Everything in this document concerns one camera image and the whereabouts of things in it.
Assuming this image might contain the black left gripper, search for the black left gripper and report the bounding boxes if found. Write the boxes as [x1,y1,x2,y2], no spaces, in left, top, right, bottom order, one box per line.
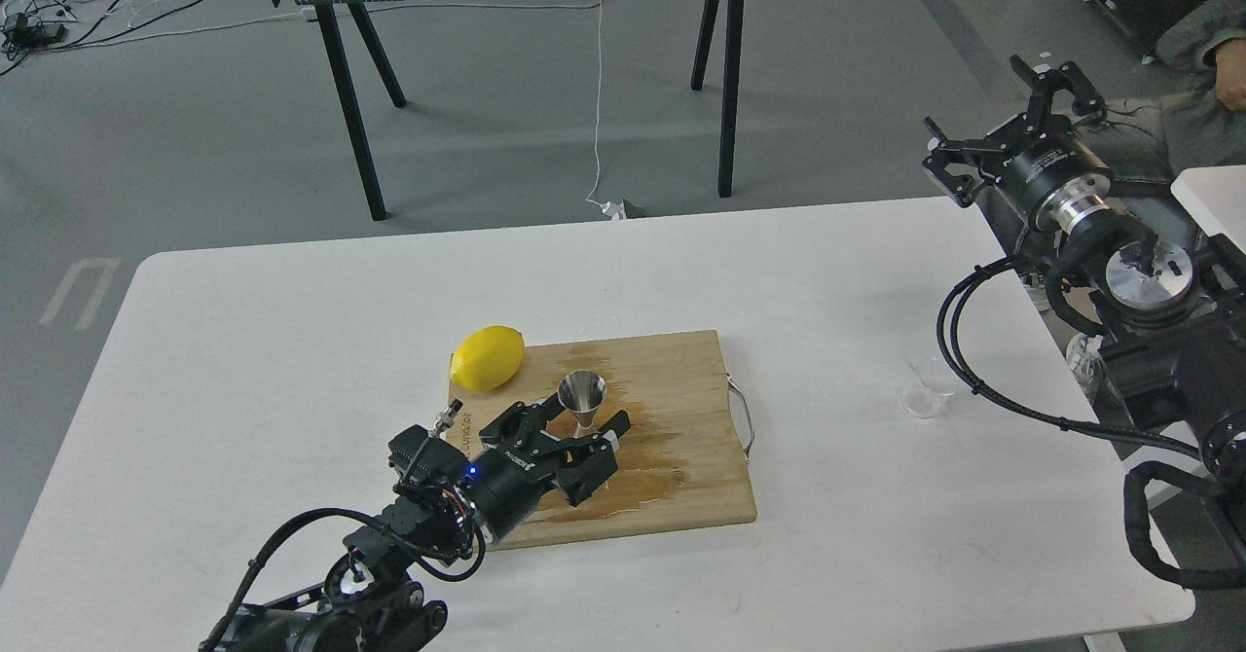
[464,394,630,544]

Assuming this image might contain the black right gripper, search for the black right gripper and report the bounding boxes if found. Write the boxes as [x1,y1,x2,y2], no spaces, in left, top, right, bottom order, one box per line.
[921,54,1113,229]

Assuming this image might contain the steel jigger measuring cup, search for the steel jigger measuring cup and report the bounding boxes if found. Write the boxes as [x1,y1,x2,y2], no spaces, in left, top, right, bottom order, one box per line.
[557,370,608,438]

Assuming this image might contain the small clear glass cup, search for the small clear glass cup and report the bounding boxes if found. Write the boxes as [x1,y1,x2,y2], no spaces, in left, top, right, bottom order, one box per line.
[898,357,962,418]

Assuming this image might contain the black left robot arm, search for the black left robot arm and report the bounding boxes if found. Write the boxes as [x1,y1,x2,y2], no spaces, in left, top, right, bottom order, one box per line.
[201,396,630,651]

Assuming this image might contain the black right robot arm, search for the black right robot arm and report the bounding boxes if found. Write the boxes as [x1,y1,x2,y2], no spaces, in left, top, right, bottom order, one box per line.
[922,56,1245,591]

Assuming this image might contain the person's hand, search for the person's hand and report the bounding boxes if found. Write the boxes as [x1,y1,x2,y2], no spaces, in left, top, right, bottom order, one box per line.
[1214,37,1246,113]

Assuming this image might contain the yellow lemon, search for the yellow lemon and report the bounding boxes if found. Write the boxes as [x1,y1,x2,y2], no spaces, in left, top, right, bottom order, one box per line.
[449,325,526,393]

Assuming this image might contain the bamboo cutting board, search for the bamboo cutting board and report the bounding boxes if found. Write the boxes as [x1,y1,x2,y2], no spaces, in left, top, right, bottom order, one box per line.
[446,330,758,550]

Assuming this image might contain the seated person grey clothes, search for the seated person grey clothes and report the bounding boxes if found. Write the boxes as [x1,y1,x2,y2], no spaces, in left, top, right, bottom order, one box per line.
[1062,0,1246,204]

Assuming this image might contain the white side table corner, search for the white side table corner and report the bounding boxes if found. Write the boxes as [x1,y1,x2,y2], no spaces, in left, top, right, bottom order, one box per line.
[1172,165,1245,253]

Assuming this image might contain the white hanging cable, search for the white hanging cable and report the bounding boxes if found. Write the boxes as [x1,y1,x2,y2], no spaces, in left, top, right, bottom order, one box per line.
[582,0,643,221]

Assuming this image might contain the floor cable bundle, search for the floor cable bundle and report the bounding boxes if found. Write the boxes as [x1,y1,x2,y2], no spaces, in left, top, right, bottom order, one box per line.
[0,0,244,59]

